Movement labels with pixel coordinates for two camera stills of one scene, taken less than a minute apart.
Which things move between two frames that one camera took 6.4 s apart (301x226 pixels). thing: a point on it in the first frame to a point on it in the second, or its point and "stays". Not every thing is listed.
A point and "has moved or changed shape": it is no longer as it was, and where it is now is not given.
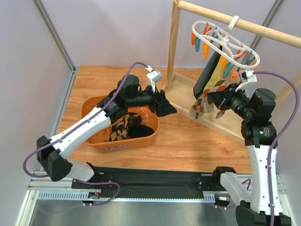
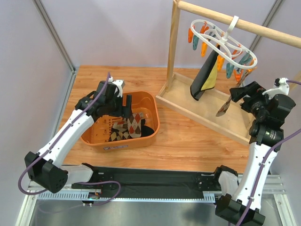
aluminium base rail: x=41 y=188 stays
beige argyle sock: x=221 y=84 has moved or changed shape
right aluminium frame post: x=272 y=15 stays
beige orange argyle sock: x=201 y=105 to x=134 y=125
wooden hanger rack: x=179 y=91 stays
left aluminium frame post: x=67 y=57 stays
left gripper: x=159 y=102 to x=123 y=107
